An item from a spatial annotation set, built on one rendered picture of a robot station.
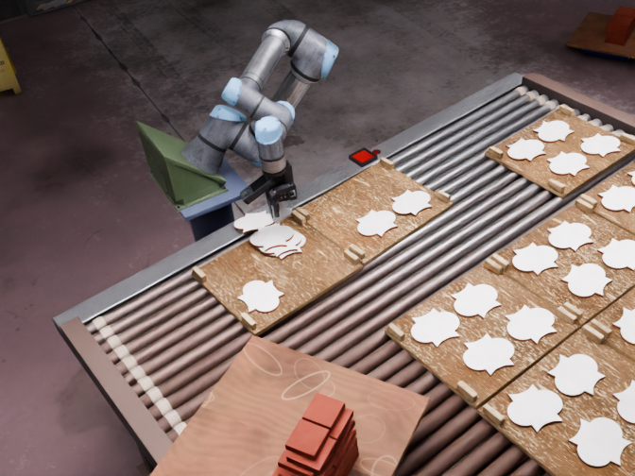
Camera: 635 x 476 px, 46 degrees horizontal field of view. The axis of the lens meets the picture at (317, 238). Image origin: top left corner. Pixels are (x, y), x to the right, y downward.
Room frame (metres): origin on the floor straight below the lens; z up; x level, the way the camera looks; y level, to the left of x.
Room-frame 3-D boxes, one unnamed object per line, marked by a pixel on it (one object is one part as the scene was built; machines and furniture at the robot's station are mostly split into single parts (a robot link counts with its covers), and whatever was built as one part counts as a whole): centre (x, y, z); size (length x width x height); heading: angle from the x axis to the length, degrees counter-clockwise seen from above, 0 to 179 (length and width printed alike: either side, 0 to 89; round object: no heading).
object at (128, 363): (1.94, -0.21, 0.90); 1.95 x 0.05 x 0.05; 124
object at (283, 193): (1.82, 0.10, 1.18); 0.09 x 0.08 x 0.12; 107
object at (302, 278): (1.71, 0.14, 0.93); 0.41 x 0.35 x 0.02; 125
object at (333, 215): (1.96, -0.20, 0.93); 0.41 x 0.35 x 0.02; 126
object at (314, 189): (2.16, -0.06, 0.89); 2.08 x 0.09 x 0.06; 124
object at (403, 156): (2.10, -0.10, 0.90); 1.95 x 0.05 x 0.05; 124
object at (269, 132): (1.83, 0.11, 1.34); 0.09 x 0.08 x 0.11; 162
